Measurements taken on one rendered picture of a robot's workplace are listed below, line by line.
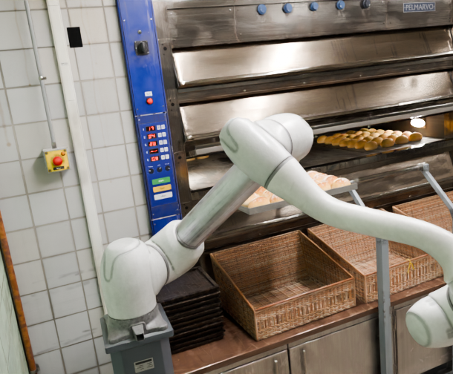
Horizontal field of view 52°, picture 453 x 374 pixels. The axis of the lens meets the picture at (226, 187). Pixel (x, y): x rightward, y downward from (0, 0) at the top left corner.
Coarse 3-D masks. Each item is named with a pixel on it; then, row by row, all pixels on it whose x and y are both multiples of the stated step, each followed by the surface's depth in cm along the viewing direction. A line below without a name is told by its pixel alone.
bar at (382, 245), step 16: (368, 176) 234; (384, 176) 237; (352, 192) 228; (448, 208) 237; (384, 240) 214; (384, 256) 216; (384, 272) 217; (384, 288) 219; (384, 304) 221; (384, 320) 222; (384, 336) 225; (384, 352) 227; (384, 368) 230
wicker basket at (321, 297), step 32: (224, 256) 246; (256, 256) 252; (288, 256) 260; (320, 256) 248; (224, 288) 235; (256, 288) 251; (288, 288) 253; (320, 288) 218; (352, 288) 226; (256, 320) 206; (288, 320) 214
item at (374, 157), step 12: (420, 144) 299; (432, 144) 296; (444, 144) 300; (372, 156) 279; (384, 156) 282; (396, 156) 286; (312, 168) 264; (324, 168) 267; (336, 168) 270; (192, 192) 239; (204, 192) 240
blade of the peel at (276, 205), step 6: (342, 186) 208; (348, 186) 210; (354, 186) 211; (330, 192) 206; (336, 192) 207; (342, 192) 209; (270, 204) 194; (276, 204) 196; (282, 204) 197; (288, 204) 198; (240, 210) 199; (246, 210) 194; (252, 210) 191; (258, 210) 192; (264, 210) 194
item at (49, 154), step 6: (42, 150) 206; (48, 150) 201; (54, 150) 202; (60, 150) 202; (66, 150) 204; (48, 156) 201; (54, 156) 202; (60, 156) 203; (66, 156) 204; (48, 162) 201; (66, 162) 204; (48, 168) 202; (54, 168) 203; (60, 168) 204; (66, 168) 205
